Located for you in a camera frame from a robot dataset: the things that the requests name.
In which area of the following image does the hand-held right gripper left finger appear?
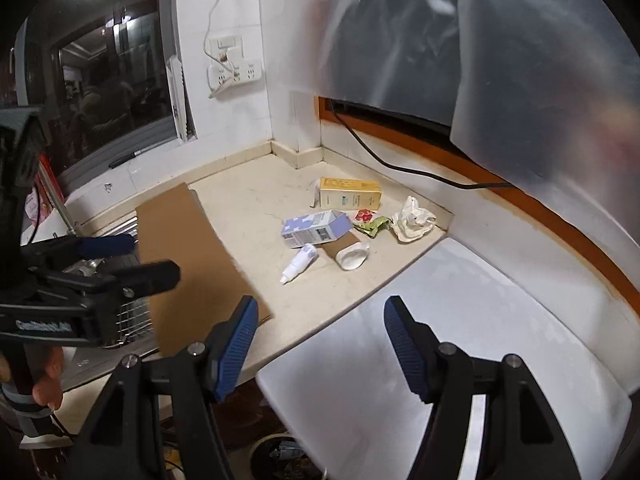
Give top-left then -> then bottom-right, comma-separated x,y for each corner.
70,295 -> 259,480

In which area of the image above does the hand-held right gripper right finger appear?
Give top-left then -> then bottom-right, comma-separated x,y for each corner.
384,296 -> 581,480

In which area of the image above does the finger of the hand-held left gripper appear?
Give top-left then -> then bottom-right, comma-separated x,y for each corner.
20,233 -> 139,272
34,260 -> 181,297

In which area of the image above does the small white tube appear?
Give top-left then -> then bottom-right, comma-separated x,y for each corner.
280,243 -> 320,286

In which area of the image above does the white plastic bag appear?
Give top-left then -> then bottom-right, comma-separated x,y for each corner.
391,195 -> 438,245

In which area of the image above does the green and red wrapper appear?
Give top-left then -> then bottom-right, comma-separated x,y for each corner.
352,208 -> 392,237

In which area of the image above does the lavender and white carton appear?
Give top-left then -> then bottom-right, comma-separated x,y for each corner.
280,209 -> 352,250

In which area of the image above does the yellow cardboard box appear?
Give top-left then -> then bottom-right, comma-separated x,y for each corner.
318,176 -> 382,212

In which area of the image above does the person's left hand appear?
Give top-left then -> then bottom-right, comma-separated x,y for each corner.
32,346 -> 66,410

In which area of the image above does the brown cardboard sheet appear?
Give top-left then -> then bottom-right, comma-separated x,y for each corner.
135,183 -> 272,357

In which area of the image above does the metal rod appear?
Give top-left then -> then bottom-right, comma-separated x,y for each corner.
40,167 -> 81,237

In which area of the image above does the red packaging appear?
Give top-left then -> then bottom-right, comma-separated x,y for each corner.
22,154 -> 67,228

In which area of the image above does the black pen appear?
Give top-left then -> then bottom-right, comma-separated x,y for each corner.
108,149 -> 152,169

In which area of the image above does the dark window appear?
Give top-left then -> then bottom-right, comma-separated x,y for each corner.
14,0 -> 188,181

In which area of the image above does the white power strip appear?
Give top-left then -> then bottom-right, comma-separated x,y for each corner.
207,58 -> 264,98

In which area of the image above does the translucent plastic sheet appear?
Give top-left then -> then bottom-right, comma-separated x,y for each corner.
312,0 -> 640,281

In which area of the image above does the metal wire rack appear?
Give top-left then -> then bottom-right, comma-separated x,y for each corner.
65,212 -> 153,348

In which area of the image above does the black cable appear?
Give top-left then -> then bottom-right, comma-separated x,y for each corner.
326,98 -> 517,192

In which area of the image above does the orange wooden frame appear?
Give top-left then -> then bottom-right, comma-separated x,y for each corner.
315,94 -> 640,318

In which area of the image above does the white wall socket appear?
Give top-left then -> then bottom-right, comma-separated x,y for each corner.
208,35 -> 242,64

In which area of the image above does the white cable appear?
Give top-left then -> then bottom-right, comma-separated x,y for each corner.
204,0 -> 236,61

